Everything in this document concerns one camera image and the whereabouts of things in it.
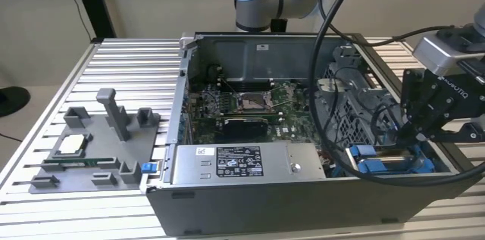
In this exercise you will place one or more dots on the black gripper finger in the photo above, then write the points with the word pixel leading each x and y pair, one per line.
pixel 413 95
pixel 436 112

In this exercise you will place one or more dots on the hard disk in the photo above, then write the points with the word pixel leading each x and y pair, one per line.
pixel 361 150

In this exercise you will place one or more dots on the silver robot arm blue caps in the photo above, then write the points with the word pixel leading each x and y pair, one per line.
pixel 258 10

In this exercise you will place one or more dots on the grey metal disk bay cage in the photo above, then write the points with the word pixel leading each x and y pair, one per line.
pixel 349 129

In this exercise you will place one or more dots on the blue disk carrier in bay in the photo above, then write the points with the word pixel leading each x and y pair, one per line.
pixel 373 167

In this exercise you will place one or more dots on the green motherboard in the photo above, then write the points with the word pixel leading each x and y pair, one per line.
pixel 291 115

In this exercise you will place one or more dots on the thin metal locking lever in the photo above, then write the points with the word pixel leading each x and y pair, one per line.
pixel 285 99

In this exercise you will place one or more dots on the CPU socket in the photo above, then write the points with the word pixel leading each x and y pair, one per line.
pixel 251 102

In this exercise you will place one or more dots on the white sticker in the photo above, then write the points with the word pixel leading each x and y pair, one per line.
pixel 263 47

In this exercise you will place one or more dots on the black case fan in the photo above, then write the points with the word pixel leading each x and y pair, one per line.
pixel 212 71

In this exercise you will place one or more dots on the dark grey PC case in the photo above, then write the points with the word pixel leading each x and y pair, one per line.
pixel 264 208

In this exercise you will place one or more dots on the silver power supply unit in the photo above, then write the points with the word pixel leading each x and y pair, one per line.
pixel 188 166

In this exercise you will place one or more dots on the blue plastic case clip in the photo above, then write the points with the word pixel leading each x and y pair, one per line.
pixel 148 167

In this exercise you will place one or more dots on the grey parts rack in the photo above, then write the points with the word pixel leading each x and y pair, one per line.
pixel 101 149

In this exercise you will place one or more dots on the green RAM stick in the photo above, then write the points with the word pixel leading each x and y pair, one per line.
pixel 91 161

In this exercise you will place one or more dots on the silver CPU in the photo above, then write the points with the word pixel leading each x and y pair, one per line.
pixel 72 144

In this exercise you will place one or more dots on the black round stand base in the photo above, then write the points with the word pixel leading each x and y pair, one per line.
pixel 13 101

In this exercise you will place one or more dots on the black camera bracket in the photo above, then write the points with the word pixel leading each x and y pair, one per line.
pixel 465 133

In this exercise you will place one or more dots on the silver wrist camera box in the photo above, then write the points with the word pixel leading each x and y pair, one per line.
pixel 436 52

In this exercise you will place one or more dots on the dark plastic case bracket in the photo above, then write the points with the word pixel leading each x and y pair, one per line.
pixel 345 52

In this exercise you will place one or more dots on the black upright frame post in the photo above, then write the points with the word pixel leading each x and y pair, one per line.
pixel 92 1

